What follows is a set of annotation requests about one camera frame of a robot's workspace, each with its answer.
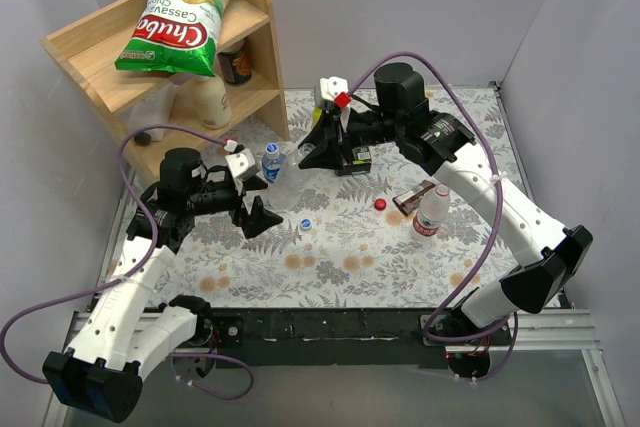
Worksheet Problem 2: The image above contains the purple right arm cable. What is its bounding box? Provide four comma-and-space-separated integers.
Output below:
344, 51, 519, 381

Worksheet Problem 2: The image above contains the wooden shelf rack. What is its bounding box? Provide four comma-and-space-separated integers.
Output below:
43, 0, 289, 185

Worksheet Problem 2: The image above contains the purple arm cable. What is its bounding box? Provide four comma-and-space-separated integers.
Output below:
344, 51, 519, 381
0, 124, 256, 401

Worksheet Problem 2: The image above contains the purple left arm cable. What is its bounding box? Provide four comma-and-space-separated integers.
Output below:
0, 124, 256, 401

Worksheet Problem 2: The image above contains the brown snack packet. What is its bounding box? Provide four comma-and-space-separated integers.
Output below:
393, 180, 435, 216

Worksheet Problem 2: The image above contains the blue label water bottle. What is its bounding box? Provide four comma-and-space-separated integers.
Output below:
261, 143, 286, 184

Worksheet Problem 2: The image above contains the dark orange drink can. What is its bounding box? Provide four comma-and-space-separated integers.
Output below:
218, 39, 252, 86

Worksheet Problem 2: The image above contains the green cassava chips bag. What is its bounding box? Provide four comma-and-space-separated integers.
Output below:
114, 0, 230, 77

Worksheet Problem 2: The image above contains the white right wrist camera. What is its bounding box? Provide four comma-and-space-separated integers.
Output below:
314, 76, 349, 109

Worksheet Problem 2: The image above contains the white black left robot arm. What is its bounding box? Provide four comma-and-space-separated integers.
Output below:
42, 146, 283, 423

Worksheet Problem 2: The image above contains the clear bottle black cap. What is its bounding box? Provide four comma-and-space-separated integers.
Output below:
127, 83, 176, 147

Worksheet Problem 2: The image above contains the black green product box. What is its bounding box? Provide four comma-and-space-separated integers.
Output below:
334, 146, 372, 177

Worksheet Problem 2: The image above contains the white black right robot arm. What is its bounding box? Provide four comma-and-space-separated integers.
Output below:
300, 62, 593, 345

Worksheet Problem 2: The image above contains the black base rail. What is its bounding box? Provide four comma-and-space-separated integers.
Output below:
184, 308, 511, 378

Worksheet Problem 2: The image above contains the aluminium frame rail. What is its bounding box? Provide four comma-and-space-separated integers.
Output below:
64, 310, 604, 353

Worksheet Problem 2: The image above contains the clear plastic bottle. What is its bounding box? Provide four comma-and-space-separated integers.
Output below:
268, 143, 314, 211

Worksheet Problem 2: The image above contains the floral table mat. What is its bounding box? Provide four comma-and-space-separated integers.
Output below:
97, 86, 566, 309

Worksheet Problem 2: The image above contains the red bottle cap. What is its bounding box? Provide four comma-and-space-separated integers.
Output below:
374, 198, 387, 211

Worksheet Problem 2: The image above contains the yellow glue bottle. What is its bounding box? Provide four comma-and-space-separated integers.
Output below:
312, 107, 324, 127

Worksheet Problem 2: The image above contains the cream plastic bottle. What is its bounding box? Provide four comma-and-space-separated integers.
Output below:
191, 76, 232, 129

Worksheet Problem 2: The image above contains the red label water bottle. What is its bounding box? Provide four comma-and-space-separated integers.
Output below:
411, 184, 451, 242

